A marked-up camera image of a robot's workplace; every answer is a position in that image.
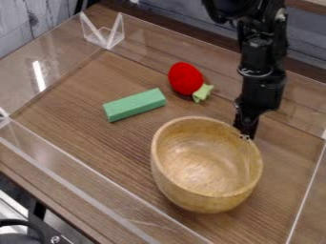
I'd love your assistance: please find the red plush strawberry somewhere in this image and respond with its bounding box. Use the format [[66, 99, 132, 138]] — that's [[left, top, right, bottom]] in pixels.
[[168, 62, 213, 103]]

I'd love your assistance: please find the green foam block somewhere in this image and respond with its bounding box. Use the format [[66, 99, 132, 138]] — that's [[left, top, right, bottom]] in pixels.
[[102, 88, 165, 122]]

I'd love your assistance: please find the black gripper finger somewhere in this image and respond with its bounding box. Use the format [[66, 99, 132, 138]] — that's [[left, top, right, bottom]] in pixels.
[[232, 111, 257, 139]]

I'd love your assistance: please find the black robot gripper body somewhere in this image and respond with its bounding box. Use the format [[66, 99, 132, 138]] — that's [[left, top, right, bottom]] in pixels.
[[234, 70, 285, 117]]

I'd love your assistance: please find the wooden bowl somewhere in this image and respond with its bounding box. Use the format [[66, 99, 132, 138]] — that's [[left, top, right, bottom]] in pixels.
[[149, 116, 263, 214]]

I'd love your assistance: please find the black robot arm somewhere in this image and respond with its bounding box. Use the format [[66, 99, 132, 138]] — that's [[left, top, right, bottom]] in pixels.
[[201, 0, 288, 139]]

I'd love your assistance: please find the black metal table frame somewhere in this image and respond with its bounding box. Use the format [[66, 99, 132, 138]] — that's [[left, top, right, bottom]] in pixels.
[[26, 200, 78, 244]]

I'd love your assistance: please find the black cable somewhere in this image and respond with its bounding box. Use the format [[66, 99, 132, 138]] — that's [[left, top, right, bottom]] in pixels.
[[0, 218, 45, 244]]

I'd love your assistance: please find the clear acrylic corner bracket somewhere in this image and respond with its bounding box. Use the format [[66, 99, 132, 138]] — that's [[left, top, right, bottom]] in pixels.
[[78, 12, 124, 50]]

